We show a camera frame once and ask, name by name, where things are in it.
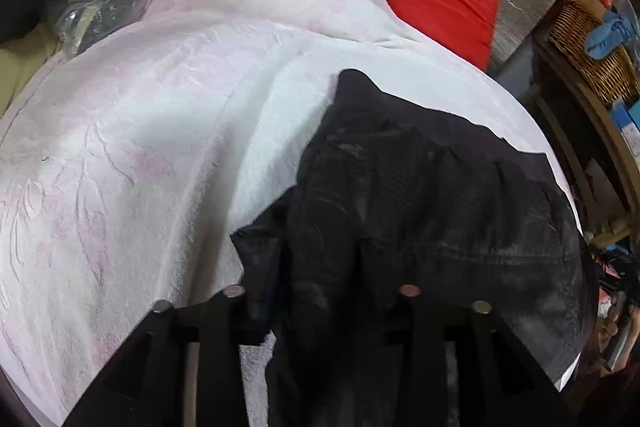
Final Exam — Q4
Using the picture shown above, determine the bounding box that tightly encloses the beige sofa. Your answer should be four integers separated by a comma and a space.
0, 25, 63, 118

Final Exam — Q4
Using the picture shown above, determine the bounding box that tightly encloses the orange-red cushion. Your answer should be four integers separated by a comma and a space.
385, 0, 503, 70

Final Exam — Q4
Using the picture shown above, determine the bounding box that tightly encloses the clear plastic bag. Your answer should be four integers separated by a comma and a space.
54, 0, 147, 58

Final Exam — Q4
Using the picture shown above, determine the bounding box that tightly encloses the light blue cloth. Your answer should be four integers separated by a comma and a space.
584, 10, 637, 60

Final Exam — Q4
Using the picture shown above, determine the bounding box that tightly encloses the black ribbed garment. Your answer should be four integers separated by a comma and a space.
231, 69, 599, 427

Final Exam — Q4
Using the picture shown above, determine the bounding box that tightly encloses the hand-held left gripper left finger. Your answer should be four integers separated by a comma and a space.
62, 252, 281, 427

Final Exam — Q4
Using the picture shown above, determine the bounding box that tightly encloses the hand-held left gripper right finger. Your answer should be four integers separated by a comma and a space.
356, 247, 568, 427

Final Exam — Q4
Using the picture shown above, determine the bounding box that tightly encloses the pale pink embossed blanket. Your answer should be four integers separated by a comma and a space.
0, 0, 584, 427

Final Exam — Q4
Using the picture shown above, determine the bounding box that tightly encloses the blue box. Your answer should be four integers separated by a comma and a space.
611, 98, 640, 146

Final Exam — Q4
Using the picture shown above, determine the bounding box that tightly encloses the wicker basket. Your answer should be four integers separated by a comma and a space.
549, 0, 640, 108

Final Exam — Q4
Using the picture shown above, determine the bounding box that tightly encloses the wooden furniture frame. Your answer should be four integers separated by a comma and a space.
530, 27, 640, 248

